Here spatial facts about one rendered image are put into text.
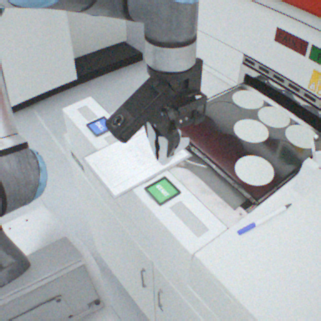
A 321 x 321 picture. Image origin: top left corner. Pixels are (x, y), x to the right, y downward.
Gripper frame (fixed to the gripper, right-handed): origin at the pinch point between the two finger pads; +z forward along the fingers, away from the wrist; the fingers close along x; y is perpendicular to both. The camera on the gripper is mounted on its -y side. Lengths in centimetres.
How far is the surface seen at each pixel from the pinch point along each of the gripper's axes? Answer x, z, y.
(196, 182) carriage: 2.5, 17.6, 13.0
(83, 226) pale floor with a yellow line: 67, 106, -3
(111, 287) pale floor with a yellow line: 28, 106, -8
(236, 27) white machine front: 36, 0, 58
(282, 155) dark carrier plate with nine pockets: -5.3, 15.7, 36.3
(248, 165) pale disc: -2.2, 15.6, 26.2
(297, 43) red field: 11, -5, 58
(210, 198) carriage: -3.2, 17.6, 12.4
